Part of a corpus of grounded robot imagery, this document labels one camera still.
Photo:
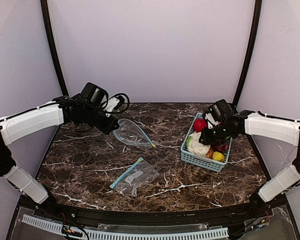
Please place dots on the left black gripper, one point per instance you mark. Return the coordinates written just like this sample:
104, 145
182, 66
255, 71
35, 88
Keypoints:
106, 123

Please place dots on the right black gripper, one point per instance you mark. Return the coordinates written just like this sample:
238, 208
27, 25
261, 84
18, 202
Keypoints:
209, 135

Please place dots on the dark red pomegranate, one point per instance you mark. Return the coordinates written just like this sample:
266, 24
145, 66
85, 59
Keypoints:
221, 148

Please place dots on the white cauliflower toy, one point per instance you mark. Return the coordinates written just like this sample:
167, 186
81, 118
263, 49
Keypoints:
194, 146

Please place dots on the clear zip bag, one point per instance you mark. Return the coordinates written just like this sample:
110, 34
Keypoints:
141, 173
130, 134

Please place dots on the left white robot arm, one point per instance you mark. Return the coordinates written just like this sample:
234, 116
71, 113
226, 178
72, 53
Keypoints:
92, 107

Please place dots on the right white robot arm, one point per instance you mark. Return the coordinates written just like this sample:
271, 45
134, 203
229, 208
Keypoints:
230, 123

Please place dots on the red round fruit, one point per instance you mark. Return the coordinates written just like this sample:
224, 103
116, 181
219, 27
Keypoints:
199, 125

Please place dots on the yellow lemon toy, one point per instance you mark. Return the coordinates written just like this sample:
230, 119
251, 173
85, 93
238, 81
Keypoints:
218, 156

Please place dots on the orange brown potato toy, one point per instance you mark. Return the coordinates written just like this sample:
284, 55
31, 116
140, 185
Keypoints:
210, 153

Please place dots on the light blue plastic basket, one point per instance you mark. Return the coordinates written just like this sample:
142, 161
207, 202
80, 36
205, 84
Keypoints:
203, 162

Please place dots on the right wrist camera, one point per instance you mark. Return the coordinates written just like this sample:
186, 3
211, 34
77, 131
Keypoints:
211, 122

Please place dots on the white slotted cable duct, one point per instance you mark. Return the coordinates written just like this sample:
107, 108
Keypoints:
121, 232

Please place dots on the left black frame post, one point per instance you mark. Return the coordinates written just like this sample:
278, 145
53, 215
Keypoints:
52, 46

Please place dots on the black frame post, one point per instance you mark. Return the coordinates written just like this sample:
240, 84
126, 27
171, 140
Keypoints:
249, 51
52, 46

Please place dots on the right black frame post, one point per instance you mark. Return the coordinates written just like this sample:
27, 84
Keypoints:
249, 51

